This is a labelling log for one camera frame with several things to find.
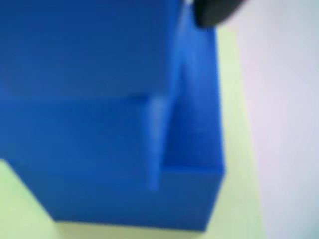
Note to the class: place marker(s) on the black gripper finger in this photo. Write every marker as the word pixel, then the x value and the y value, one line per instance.
pixel 211 12

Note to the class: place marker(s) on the small blue cube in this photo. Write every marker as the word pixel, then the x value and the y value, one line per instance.
pixel 87 49

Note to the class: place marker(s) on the green paper square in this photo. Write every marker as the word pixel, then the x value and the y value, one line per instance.
pixel 236 124

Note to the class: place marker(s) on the largest blue cube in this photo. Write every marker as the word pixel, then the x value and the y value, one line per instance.
pixel 194 194

